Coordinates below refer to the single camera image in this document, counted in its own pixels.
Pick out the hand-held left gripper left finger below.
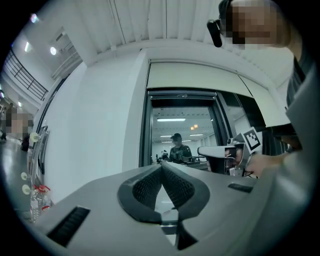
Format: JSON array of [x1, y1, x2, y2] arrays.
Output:
[[34, 163, 177, 256]]

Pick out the black rolling suitcase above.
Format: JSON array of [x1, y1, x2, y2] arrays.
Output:
[[20, 136, 31, 152]]

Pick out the black framed window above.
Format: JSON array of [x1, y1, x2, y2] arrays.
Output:
[[138, 87, 266, 174]]

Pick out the white roller window blind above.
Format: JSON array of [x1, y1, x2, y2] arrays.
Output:
[[146, 61, 293, 126]]

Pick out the grey metal cart with casters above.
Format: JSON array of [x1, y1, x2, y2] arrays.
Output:
[[20, 124, 50, 196]]

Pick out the person's grey shirt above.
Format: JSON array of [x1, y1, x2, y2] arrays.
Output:
[[284, 56, 316, 109]]

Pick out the black mezzanine railing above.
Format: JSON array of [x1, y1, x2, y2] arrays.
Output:
[[2, 48, 50, 101]]

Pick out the person's right hand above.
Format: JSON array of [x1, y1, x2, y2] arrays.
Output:
[[224, 146, 245, 168]]

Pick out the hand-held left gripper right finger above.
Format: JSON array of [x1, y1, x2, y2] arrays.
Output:
[[161, 161, 265, 254]]

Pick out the person's head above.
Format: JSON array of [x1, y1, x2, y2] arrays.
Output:
[[218, 0, 304, 59]]

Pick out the person's right forearm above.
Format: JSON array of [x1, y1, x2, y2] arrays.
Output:
[[246, 143, 302, 179]]

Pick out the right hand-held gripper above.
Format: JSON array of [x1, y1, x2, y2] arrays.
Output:
[[197, 126, 263, 178]]

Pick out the clear water bottle red handle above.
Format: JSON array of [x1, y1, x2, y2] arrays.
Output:
[[29, 184, 53, 224]]

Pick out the black head-mounted camera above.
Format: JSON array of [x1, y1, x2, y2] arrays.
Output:
[[206, 19, 224, 48]]

